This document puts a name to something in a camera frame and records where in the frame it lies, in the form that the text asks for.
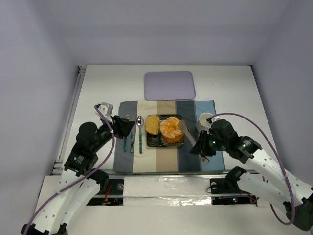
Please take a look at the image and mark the silver metal tongs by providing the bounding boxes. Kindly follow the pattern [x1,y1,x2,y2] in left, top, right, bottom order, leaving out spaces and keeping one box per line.
[179,120,210,165]

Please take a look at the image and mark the yellow bread slice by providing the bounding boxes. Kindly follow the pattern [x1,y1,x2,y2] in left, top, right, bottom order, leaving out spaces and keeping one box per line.
[145,115,160,135]

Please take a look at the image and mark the round orange bundt cake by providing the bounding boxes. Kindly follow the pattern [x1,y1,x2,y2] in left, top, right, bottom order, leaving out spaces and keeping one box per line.
[160,116,184,143]

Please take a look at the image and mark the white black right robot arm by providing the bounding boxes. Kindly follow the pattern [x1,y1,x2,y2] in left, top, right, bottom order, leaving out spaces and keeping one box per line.
[190,119,313,231]

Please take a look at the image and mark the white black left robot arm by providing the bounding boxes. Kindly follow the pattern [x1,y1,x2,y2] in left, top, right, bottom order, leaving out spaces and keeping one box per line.
[21,116,135,235]

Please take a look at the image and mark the white ceramic mug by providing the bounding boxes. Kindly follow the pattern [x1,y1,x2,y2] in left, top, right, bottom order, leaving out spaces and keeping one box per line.
[196,113,213,133]

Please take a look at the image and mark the striped cloth placemat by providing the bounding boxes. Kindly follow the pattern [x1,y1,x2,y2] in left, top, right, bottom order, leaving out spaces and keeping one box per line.
[113,100,225,173]

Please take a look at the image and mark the black floral square plate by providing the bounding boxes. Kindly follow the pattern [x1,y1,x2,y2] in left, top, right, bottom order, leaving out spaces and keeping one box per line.
[146,114,184,147]

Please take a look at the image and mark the lavender plastic tray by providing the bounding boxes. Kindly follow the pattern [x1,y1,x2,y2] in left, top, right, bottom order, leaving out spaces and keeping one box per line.
[144,71,196,101]

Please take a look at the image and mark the foil covered white panel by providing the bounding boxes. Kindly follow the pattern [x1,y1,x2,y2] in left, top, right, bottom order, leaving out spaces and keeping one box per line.
[123,176,212,206]

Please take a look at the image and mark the fork with teal handle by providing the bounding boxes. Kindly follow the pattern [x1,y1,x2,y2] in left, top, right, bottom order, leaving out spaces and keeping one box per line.
[123,114,130,153]

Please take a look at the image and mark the spoon with teal handle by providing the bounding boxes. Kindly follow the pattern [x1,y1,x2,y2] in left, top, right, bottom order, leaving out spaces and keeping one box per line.
[136,116,144,154]

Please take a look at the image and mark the knife with teal handle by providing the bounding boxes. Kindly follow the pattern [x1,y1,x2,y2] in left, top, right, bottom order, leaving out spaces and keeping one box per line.
[130,131,135,153]

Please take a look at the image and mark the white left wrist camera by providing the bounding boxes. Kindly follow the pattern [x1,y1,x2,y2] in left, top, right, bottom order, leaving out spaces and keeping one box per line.
[95,102,113,117]

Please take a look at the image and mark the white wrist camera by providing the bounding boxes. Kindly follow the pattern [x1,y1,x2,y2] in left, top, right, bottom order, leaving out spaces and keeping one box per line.
[95,102,113,117]
[206,116,220,124]

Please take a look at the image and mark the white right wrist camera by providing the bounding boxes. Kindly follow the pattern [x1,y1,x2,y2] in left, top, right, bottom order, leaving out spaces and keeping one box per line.
[206,116,220,124]

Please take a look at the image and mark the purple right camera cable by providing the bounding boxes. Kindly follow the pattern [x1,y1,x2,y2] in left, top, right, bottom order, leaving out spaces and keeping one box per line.
[207,112,296,225]

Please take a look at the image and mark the purple camera cable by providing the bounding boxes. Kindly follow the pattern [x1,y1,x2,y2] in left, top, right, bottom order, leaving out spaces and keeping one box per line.
[22,105,116,235]
[207,112,296,225]

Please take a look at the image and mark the aluminium frame rail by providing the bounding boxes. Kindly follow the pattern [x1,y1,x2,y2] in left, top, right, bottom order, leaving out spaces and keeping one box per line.
[50,65,87,175]

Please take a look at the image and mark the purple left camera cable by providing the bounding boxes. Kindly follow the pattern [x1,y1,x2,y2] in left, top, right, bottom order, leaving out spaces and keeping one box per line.
[22,105,116,235]

